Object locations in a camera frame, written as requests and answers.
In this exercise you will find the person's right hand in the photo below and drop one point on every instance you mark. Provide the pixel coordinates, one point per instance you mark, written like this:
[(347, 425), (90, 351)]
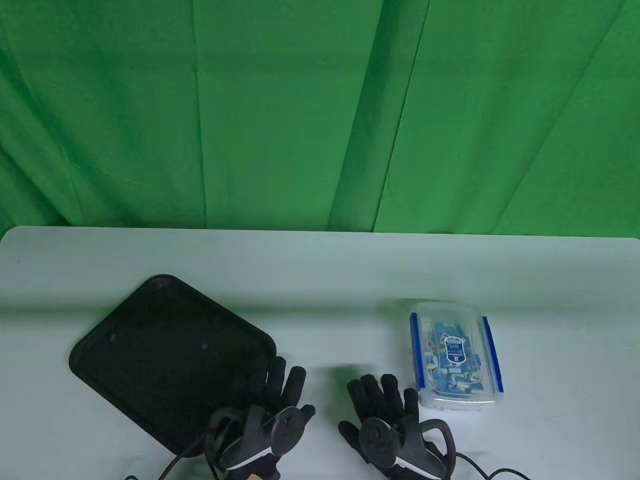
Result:
[(385, 400)]

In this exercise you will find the black left hand controller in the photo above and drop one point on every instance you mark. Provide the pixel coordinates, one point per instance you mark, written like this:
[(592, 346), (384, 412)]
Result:
[(286, 430)]

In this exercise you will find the black right hand controller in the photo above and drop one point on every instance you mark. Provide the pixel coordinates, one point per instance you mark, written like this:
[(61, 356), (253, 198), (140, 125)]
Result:
[(377, 440)]

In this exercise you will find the green backdrop cloth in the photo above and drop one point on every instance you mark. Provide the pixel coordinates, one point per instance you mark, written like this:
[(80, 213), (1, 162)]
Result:
[(300, 100)]

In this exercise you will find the clear plastic lid with label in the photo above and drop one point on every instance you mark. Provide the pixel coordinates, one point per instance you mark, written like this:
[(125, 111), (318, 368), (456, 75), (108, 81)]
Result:
[(454, 350)]

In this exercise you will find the person's left hand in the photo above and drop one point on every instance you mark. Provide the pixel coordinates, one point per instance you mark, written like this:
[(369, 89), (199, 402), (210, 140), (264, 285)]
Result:
[(290, 387)]

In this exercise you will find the pile of blue mahjong tiles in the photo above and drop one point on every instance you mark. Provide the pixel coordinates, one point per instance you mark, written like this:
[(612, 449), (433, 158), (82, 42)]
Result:
[(442, 385)]

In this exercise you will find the clear box with blue clips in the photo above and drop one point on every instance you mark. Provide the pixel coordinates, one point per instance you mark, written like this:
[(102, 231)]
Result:
[(450, 405)]

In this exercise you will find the black plastic tray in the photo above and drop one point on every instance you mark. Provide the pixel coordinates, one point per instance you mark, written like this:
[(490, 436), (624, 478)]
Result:
[(165, 350)]

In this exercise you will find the black hand controller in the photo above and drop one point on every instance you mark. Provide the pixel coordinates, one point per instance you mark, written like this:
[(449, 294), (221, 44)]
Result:
[(377, 440), (286, 430)]

